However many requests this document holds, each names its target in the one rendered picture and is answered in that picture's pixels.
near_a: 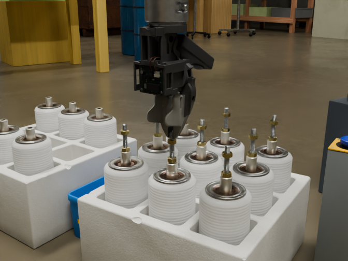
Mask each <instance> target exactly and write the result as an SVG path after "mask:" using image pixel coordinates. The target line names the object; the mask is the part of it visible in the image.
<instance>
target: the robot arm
mask: <svg viewBox="0 0 348 261"><path fill-rule="evenodd" d="M188 8H189V0H144V18H145V21H146V22H148V24H147V26H146V27H140V61H135V62H133V64H134V91H137V90H140V92H142V93H148V94H153V95H154V105H153V107H152V108H151V109H150V110H149V111H148V113H147V120H148V121H149V122H152V123H161V126H162V129H163V131H164V133H165V135H166V136H167V138H169V134H170V132H172V138H173V139H176V138H177V137H178V136H179V135H180V133H181V132H182V130H183V128H184V126H185V124H186V122H187V120H188V117H189V115H190V114H191V111H192V108H193V105H194V102H195V98H196V86H195V77H193V73H192V68H194V69H198V70H201V69H212V67H213V63H214V58H213V57H212V56H211V55H209V54H208V53H207V52H206V51H205V50H203V49H202V48H201V47H200V46H198V45H197V44H196V43H194V42H193V41H192V40H191V39H189V38H188V37H187V36H186V35H184V34H178V33H185V32H187V24H184V23H185V22H187V21H188ZM137 69H138V70H139V84H137V80H136V70H137ZM178 92H180V94H179V93H178ZM171 105H172V106H171Z"/></svg>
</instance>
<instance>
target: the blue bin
mask: <svg viewBox="0 0 348 261"><path fill-rule="evenodd" d="M104 184H105V183H104V176H103V177H101V178H99V179H97V180H94V181H92V182H90V183H88V184H86V185H84V186H82V187H79V188H77V189H75V190H73V191H71V192H69V193H68V194H67V195H68V200H69V201H70V207H71V213H72V221H73V225H74V232H75V236H76V237H78V238H80V226H79V214H78V201H77V199H78V198H80V197H82V196H83V195H85V194H89V193H90V192H91V191H93V190H95V189H97V188H99V187H100V186H102V185H104Z"/></svg>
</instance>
